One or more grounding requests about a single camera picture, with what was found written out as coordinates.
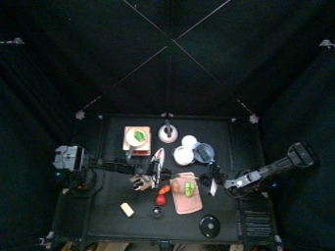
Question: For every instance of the white toy knife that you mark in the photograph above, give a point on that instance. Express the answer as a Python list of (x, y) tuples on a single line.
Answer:
[(213, 189)]

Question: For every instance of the green toy starfruit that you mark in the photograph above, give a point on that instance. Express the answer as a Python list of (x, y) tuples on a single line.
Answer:
[(189, 189)]

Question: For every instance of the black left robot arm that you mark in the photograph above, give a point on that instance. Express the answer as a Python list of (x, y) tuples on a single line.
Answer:
[(108, 165)]

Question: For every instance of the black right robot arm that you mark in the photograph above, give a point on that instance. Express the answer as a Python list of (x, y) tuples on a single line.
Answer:
[(271, 168)]

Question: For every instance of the brown toy potato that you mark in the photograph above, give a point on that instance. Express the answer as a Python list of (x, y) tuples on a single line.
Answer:
[(175, 186)]

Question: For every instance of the orange toy carrot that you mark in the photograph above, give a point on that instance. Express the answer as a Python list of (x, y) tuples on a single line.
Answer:
[(164, 189)]

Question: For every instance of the white red toy iron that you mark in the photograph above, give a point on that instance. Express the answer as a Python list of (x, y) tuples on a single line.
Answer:
[(157, 156)]

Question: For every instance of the red toy tomato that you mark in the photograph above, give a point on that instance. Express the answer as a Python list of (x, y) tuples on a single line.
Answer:
[(160, 200)]

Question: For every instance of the pink cutting board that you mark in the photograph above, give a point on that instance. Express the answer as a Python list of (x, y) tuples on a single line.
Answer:
[(187, 201)]

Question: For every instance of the white toy frying pan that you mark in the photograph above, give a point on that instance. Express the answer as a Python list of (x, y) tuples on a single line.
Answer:
[(132, 140)]

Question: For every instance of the white round lid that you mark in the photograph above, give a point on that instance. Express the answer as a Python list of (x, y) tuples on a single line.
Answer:
[(188, 141)]

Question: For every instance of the green toy vegetable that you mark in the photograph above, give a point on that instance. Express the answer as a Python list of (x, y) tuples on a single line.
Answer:
[(138, 134)]

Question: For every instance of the small black cup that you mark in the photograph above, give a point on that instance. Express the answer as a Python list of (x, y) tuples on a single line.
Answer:
[(156, 211)]

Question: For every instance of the yellow toy cheese block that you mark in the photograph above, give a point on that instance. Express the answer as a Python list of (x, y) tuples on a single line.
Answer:
[(126, 209)]

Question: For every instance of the black round disc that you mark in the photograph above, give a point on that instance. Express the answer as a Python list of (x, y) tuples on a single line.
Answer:
[(209, 226)]

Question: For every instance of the white text label sticker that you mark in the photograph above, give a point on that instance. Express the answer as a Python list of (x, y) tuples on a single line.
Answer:
[(256, 225)]

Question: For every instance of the grey metal frame bracket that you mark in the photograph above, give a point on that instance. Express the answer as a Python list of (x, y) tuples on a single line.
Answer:
[(80, 114), (167, 115), (17, 41), (325, 43), (253, 118)]

